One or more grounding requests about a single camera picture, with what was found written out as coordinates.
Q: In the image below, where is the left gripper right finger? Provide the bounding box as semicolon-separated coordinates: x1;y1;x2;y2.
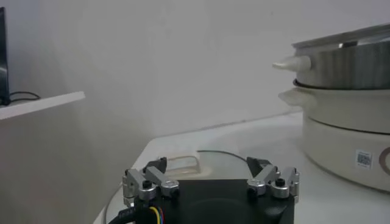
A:
246;156;300;203

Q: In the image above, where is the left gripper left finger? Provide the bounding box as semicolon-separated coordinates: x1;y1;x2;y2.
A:
122;156;180;208

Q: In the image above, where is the glass lid with white handle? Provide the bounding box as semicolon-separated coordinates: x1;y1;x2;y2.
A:
103;149;254;224

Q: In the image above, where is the stainless steel steamer basket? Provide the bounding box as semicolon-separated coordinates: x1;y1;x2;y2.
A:
272;23;390;91

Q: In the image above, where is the white folding side table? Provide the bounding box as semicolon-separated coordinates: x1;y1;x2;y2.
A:
0;91;86;121

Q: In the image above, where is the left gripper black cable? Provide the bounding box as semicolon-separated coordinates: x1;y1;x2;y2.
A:
108;205;165;224

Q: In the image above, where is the black looped cable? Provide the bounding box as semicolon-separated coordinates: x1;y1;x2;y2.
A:
9;91;41;104

